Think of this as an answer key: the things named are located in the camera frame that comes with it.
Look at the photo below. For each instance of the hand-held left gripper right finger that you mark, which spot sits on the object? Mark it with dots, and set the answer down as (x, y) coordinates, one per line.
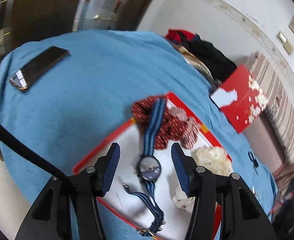
(180, 170)

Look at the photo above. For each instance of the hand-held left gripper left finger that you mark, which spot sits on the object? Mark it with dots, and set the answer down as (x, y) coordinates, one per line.
(110, 170)

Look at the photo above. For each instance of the red jewelry box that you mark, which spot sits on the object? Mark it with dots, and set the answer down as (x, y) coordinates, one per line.
(127, 155)

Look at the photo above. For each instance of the white dotted scrunchie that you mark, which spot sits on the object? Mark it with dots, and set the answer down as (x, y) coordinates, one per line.
(180, 198)

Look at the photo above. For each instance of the cream dotted scrunchie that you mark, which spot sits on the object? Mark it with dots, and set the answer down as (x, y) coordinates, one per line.
(212, 158)

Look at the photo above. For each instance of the red plaid scrunchie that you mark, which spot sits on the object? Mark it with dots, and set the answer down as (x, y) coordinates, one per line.
(187, 130)

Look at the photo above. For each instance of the red polka dot bow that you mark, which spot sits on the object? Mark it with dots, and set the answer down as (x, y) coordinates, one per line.
(147, 110)

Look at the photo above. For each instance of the small black scissors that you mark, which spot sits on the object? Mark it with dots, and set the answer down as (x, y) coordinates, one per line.
(253, 158)

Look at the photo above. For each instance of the blue blanket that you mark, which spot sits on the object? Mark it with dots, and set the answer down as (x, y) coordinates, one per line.
(87, 100)

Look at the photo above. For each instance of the pink sofa backrest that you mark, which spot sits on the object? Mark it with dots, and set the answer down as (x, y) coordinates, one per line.
(264, 140)

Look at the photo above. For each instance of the red floral box lid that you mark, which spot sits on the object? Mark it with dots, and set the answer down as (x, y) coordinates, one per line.
(237, 100)

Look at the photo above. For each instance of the striped floral cushion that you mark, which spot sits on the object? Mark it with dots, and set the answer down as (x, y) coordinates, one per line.
(277, 105)

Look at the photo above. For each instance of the pile of dark clothes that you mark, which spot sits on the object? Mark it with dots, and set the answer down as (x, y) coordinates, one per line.
(207, 52)

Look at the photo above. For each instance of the black smartphone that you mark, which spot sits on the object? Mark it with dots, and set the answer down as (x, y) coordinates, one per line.
(36, 67)

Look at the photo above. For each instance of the wooden glass door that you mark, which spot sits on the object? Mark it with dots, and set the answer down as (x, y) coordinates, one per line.
(44, 5)

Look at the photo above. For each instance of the brass wall switch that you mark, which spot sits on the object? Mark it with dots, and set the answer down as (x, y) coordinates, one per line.
(289, 48)
(281, 37)

